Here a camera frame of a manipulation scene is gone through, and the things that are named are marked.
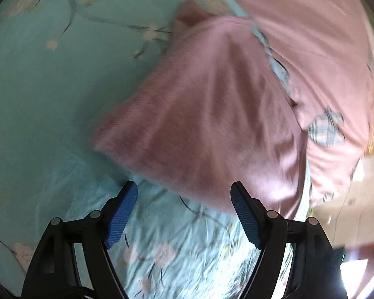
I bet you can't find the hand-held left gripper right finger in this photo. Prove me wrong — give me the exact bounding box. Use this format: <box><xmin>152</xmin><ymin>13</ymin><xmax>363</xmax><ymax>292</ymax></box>
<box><xmin>231</xmin><ymin>181</ymin><xmax>348</xmax><ymax>299</ymax></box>

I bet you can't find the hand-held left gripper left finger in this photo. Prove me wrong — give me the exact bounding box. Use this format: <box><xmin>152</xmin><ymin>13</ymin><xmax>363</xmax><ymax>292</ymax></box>
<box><xmin>21</xmin><ymin>181</ymin><xmax>138</xmax><ymax>299</ymax></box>

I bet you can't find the mauve knit sweater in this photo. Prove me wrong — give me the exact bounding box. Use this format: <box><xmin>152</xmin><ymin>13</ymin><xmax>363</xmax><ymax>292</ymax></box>
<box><xmin>93</xmin><ymin>0</ymin><xmax>310</xmax><ymax>222</ymax></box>

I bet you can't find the teal floral bedsheet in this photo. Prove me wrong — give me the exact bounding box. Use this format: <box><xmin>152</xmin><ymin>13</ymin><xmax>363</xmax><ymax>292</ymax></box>
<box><xmin>0</xmin><ymin>0</ymin><xmax>312</xmax><ymax>299</ymax></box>

